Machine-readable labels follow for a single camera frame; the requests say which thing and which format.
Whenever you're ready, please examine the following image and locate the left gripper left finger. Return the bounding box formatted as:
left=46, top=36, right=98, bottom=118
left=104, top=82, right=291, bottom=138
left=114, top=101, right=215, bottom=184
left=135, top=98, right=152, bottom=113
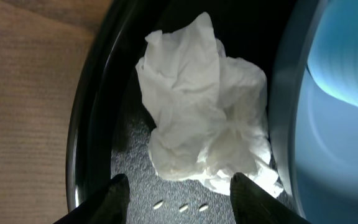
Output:
left=55, top=174, right=130, bottom=224

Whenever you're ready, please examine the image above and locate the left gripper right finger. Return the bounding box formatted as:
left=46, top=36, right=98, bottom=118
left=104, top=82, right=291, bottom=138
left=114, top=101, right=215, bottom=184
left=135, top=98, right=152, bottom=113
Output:
left=230, top=172, right=308, bottom=224

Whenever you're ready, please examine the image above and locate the white tissue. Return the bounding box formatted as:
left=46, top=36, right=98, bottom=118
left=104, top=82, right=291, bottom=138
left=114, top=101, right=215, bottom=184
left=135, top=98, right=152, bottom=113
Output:
left=135, top=13, right=283, bottom=197

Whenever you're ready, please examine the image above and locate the dark blue plate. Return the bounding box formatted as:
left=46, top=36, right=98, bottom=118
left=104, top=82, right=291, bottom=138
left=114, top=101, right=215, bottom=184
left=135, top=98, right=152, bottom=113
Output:
left=268, top=1, right=358, bottom=223

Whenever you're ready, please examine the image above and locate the light blue cup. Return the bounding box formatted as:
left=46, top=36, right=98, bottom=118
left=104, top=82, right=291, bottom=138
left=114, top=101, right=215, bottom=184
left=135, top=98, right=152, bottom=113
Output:
left=308, top=0, right=358, bottom=107

